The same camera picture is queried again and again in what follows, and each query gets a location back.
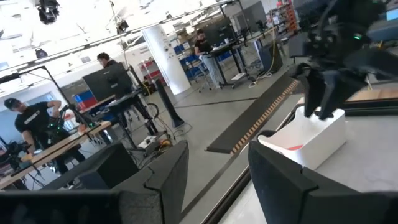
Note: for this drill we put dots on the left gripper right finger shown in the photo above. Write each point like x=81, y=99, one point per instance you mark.
x=280, y=199

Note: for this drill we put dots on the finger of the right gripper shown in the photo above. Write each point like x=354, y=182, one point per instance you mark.
x=339, y=90
x=312, y=90

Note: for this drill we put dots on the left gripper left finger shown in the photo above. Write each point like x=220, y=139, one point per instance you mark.
x=149, y=205

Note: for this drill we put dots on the black background robot arm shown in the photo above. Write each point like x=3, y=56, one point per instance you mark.
x=73, y=116

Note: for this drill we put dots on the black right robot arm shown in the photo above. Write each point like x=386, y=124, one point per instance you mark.
x=342, y=12

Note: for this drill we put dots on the white plastic bin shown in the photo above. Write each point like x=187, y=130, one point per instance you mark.
x=323, y=137

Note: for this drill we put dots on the black cabinet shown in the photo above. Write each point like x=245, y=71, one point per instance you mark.
x=270, y=57

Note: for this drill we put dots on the black equipment box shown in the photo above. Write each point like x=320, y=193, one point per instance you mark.
x=105, y=168

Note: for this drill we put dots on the white floor power strip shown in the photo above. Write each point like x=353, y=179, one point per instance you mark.
x=146, y=143

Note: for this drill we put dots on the storage shelves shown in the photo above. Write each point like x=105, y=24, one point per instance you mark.
x=284, y=18

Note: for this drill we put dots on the black yellow hazard mat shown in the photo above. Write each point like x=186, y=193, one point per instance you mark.
x=248, y=124

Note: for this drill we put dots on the black standing desk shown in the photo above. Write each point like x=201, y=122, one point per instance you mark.
x=221, y=67

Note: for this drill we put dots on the wooden background table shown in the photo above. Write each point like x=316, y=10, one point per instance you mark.
x=62, y=144

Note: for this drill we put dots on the black tower stand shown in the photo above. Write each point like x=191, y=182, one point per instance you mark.
x=166, y=99

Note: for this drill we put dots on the person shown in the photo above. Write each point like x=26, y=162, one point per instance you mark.
x=107, y=60
x=34, y=119
x=203, y=46

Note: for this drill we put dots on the blue storage bins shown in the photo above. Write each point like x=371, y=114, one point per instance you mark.
x=191, y=71

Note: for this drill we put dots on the blue and red crates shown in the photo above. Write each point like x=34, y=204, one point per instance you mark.
x=85, y=99

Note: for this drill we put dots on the black monitor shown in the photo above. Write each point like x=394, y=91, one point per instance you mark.
x=105, y=82

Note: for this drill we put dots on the red storage rack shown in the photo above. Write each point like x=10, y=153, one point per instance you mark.
x=149, y=74

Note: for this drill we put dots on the white round column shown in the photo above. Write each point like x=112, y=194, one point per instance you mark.
x=164, y=59

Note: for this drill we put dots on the black ceiling camera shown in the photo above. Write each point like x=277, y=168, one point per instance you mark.
x=41, y=53
x=122, y=26
x=46, y=11

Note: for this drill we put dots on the black background rig frame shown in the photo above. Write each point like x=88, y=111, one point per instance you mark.
x=9, y=77

